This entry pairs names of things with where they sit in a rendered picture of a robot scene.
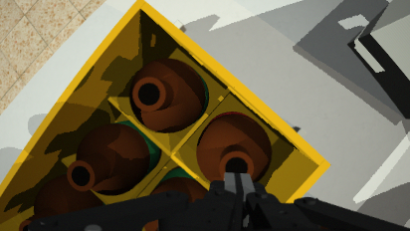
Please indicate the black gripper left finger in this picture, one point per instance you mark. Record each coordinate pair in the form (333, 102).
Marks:
(215, 212)

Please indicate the yellow crate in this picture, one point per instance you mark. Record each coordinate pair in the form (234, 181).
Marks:
(99, 95)

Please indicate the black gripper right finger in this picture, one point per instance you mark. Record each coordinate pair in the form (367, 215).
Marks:
(262, 210)

